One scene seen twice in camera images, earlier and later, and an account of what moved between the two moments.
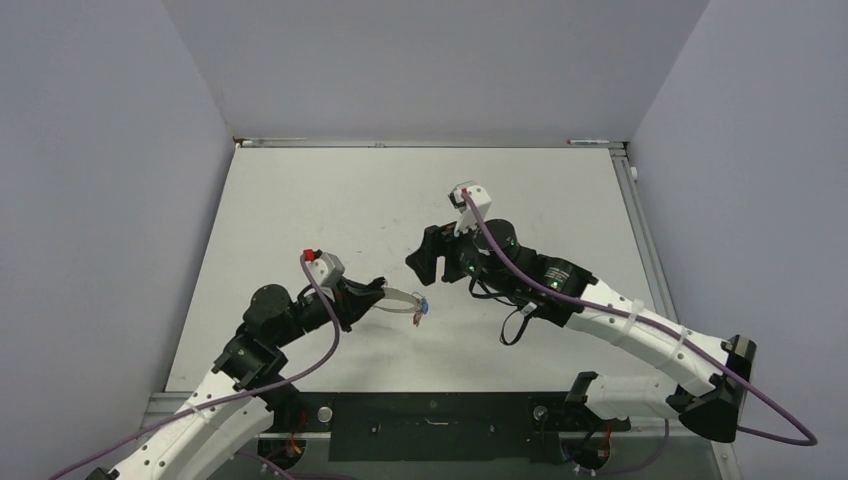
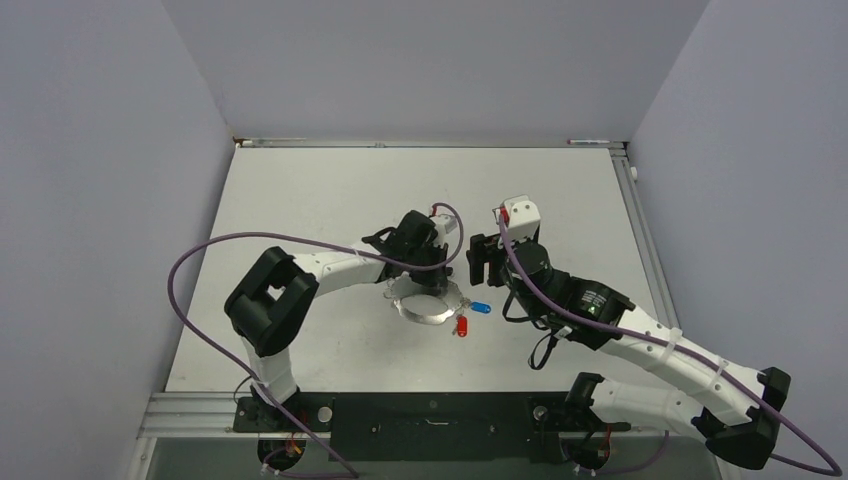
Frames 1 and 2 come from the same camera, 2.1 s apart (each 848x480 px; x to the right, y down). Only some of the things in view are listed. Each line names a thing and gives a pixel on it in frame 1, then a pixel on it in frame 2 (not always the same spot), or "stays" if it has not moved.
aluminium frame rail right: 655,276 stays
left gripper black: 352,299 → 432,279
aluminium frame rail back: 266,142 stays
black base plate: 437,427 stays
